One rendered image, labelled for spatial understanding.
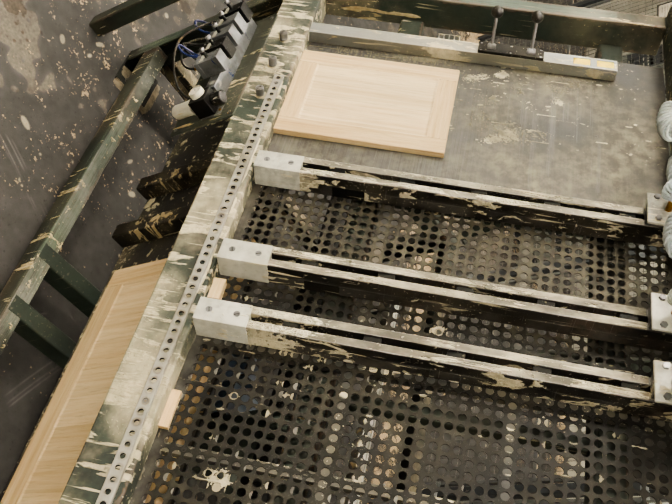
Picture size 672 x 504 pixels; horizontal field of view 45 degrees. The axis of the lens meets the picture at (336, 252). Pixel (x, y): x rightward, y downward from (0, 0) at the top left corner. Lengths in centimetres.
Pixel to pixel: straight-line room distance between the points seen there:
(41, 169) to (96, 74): 49
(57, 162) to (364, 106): 111
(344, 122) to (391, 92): 19
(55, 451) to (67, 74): 140
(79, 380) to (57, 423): 13
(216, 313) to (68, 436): 62
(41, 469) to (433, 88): 151
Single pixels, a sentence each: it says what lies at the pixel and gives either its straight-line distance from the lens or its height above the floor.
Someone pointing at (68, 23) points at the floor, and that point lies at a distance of 316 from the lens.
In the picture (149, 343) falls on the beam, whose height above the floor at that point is 84.
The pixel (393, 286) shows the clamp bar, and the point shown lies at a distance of 187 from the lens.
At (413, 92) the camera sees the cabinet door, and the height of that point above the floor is 120.
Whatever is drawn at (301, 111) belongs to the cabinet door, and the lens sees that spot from 237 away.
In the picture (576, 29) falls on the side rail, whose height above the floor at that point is 160.
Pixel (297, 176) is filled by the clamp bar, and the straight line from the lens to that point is 212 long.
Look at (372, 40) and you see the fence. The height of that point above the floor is 107.
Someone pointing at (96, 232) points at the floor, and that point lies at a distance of 296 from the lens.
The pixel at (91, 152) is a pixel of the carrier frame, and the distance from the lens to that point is 282.
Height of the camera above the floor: 213
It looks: 30 degrees down
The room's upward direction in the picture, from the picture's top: 78 degrees clockwise
